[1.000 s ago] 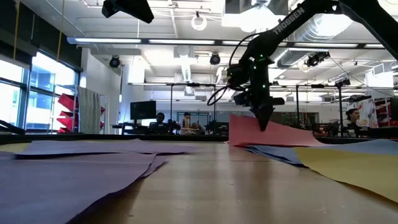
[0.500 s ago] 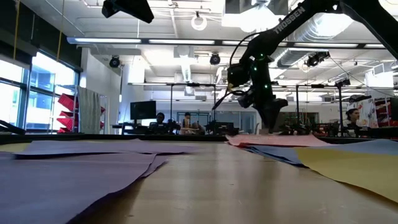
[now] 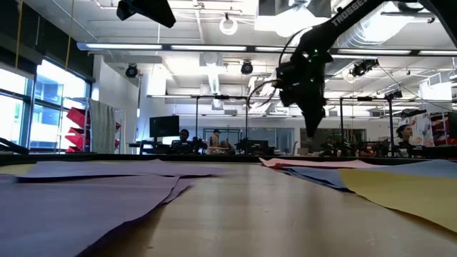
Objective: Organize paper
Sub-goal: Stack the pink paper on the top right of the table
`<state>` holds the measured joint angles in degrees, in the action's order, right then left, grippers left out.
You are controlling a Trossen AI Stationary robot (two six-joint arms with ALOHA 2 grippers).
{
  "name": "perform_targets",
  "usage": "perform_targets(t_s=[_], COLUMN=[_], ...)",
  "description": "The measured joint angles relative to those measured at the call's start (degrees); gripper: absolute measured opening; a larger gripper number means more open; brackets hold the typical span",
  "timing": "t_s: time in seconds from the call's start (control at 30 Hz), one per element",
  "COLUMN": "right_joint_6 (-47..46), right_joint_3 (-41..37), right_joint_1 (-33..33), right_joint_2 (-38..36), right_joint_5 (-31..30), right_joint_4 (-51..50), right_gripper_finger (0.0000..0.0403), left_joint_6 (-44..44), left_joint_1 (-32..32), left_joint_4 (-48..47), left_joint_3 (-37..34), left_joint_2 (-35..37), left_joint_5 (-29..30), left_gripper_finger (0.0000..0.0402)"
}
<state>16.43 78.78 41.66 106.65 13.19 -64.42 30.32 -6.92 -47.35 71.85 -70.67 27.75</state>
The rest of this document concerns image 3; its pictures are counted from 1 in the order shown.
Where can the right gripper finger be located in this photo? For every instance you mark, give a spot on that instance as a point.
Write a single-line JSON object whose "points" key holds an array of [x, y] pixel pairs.
{"points": [[313, 119]]}

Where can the yellow paper sheet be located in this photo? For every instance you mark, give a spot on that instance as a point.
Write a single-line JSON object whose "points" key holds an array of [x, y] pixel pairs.
{"points": [[410, 196], [14, 168]]}

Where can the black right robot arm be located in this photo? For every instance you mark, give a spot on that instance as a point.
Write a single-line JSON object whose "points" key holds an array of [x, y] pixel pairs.
{"points": [[321, 35]]}

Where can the long ceiling light fixture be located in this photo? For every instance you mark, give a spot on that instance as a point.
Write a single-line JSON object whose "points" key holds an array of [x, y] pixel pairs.
{"points": [[121, 46]]}

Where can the black round ceiling speaker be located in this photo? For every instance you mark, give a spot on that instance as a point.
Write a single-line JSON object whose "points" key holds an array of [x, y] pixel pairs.
{"points": [[131, 72], [246, 68]]}

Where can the small black monitor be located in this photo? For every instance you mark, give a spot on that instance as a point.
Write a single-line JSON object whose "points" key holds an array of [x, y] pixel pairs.
{"points": [[257, 146]]}

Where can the person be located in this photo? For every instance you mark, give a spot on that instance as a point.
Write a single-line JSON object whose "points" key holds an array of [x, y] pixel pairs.
{"points": [[215, 139], [225, 145], [405, 132], [184, 137]]}

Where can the floral printed cloth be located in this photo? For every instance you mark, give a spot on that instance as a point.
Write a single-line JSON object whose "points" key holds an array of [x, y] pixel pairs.
{"points": [[421, 128]]}

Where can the red shelf unit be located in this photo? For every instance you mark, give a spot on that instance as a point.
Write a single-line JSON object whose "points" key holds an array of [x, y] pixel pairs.
{"points": [[441, 128]]}

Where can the grey hanging cloth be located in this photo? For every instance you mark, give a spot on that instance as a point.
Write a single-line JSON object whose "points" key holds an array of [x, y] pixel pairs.
{"points": [[101, 128]]}

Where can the red storage bin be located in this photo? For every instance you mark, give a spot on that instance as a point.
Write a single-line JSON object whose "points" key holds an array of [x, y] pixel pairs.
{"points": [[75, 142], [78, 131], [76, 117]]}

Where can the large glass window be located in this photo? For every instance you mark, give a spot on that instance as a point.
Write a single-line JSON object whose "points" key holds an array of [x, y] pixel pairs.
{"points": [[14, 118]]}

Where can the black slanted strut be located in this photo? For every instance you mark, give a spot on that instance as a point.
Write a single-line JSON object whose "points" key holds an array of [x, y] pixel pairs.
{"points": [[14, 146]]}

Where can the dark wall board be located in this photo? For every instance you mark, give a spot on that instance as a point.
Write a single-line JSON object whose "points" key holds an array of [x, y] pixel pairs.
{"points": [[321, 142]]}

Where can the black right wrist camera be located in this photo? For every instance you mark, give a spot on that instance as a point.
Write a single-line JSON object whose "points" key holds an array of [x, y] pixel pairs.
{"points": [[289, 98]]}

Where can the black rig frame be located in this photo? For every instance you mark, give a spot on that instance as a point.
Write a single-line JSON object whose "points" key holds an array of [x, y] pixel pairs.
{"points": [[221, 97], [365, 99]]}

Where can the black camera cluster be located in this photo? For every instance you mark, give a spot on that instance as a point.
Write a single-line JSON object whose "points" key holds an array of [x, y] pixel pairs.
{"points": [[362, 68]]}

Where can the white air duct unit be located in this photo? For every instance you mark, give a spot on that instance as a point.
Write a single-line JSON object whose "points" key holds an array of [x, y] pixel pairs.
{"points": [[285, 25]]}

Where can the silver spiral air duct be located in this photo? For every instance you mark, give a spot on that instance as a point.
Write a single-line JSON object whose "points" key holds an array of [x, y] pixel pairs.
{"points": [[357, 39]]}

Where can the black aluminium frame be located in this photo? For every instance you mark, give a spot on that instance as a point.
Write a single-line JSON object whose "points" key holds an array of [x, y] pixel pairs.
{"points": [[242, 157]]}

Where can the black rig camera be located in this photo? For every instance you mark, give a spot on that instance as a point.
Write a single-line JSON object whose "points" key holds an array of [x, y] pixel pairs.
{"points": [[392, 95]]}

